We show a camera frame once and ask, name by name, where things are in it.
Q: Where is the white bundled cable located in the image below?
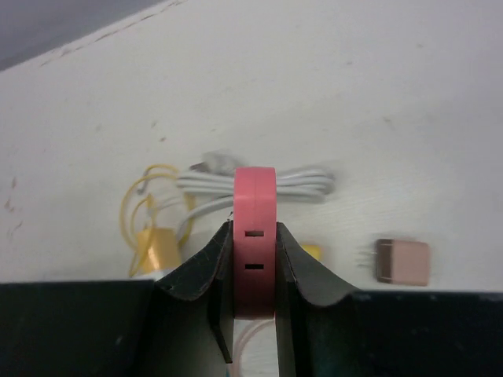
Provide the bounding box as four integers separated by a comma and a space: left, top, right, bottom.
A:
174, 151, 336, 236

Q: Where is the yellow small charger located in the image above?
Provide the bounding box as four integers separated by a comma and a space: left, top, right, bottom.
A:
136, 228, 182, 274

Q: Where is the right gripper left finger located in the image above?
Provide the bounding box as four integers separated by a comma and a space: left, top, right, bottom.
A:
1, 222, 233, 376

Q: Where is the pink brown charger plug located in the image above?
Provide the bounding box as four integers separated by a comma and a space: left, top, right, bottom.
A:
354, 236, 433, 289

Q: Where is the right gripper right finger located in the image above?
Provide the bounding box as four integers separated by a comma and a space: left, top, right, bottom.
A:
275, 224, 502, 376

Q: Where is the yellow thin cable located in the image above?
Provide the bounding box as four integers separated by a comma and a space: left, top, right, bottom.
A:
119, 163, 196, 278

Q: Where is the yellow USB charger plug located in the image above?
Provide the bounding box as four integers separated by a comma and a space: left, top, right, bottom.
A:
301, 243, 323, 262

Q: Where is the pink charger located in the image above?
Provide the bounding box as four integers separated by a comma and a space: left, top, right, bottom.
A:
233, 167, 277, 320

